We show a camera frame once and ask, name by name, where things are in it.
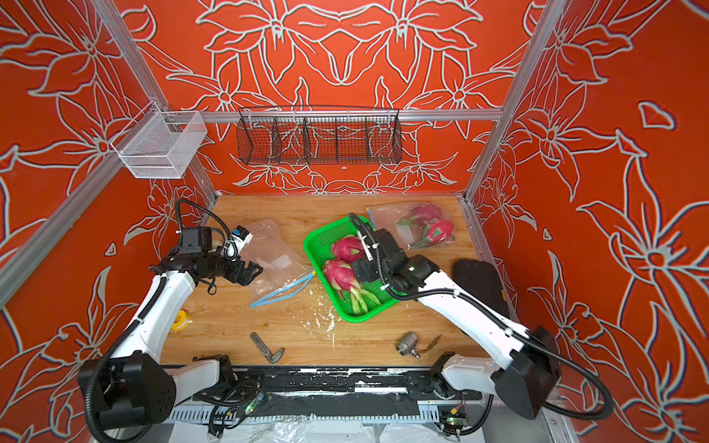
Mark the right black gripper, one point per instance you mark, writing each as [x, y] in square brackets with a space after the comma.
[373, 270]

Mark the clear zip-top bag blue seal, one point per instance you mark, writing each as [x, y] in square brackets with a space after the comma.
[284, 274]

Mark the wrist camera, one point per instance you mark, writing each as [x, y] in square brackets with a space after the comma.
[237, 241]
[363, 240]

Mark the metal pipe fitting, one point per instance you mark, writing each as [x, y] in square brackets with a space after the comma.
[407, 345]

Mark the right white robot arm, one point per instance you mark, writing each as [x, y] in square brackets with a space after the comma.
[524, 366]

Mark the white wire basket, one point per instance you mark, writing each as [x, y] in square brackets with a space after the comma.
[161, 145]

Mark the yellow white tape roll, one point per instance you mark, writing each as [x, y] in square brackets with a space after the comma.
[182, 320]

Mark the black oval tray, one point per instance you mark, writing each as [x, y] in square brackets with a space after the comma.
[482, 281]

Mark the black wire basket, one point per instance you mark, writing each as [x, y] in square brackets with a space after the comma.
[328, 136]

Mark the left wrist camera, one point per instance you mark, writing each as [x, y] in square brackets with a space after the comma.
[237, 241]

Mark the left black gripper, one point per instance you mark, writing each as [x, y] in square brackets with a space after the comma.
[247, 273]

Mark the grey L-shaped metal tool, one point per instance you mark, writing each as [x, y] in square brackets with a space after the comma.
[272, 358]

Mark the pink dragon fruit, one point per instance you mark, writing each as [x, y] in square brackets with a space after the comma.
[342, 278]
[348, 248]

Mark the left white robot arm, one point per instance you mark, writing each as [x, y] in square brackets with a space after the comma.
[127, 387]

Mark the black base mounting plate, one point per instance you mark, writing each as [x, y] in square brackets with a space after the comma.
[411, 383]

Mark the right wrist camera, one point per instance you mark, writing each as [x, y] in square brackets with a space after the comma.
[363, 240]

